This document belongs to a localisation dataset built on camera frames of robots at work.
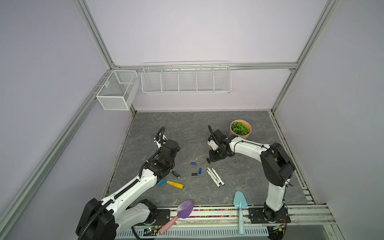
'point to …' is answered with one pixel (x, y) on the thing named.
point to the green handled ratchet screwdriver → (175, 174)
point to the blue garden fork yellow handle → (173, 183)
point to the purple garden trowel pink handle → (184, 210)
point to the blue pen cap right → (200, 171)
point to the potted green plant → (240, 128)
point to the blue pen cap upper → (194, 163)
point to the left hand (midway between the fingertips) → (171, 141)
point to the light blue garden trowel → (240, 201)
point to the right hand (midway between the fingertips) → (213, 159)
